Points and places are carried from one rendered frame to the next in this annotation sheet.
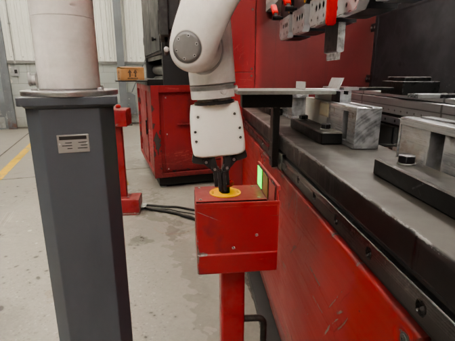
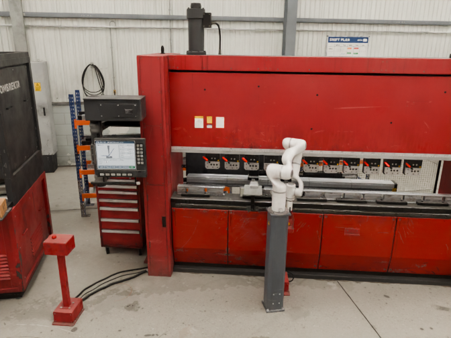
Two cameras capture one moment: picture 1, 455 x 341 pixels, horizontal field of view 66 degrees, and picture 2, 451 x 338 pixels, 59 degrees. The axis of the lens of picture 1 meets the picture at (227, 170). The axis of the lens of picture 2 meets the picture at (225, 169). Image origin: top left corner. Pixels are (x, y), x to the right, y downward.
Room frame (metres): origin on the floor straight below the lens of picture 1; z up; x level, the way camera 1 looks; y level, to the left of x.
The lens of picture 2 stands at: (0.73, 3.64, 2.42)
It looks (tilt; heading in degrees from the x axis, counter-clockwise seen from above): 18 degrees down; 279
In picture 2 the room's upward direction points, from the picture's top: 1 degrees clockwise
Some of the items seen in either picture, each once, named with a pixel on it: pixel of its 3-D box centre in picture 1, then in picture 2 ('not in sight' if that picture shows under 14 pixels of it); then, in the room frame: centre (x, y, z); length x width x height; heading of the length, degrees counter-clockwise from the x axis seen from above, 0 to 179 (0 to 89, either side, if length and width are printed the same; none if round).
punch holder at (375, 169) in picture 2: not in sight; (371, 165); (-0.12, -0.39, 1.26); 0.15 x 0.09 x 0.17; 5
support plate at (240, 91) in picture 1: (279, 91); (253, 190); (1.04, -0.15, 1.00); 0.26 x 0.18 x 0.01; 95
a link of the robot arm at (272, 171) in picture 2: not in sight; (276, 177); (0.80, 0.32, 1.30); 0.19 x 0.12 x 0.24; 161
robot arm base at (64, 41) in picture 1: (66, 48); (278, 200); (0.77, 0.33, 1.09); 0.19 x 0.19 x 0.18
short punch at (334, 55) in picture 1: (334, 42); (253, 173); (1.05, -0.30, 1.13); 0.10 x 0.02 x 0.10; 5
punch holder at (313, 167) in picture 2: not in sight; (311, 163); (0.48, -0.34, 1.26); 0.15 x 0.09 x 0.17; 5
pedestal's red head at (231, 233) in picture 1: (231, 212); (282, 220); (0.72, -0.01, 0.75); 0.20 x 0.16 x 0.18; 6
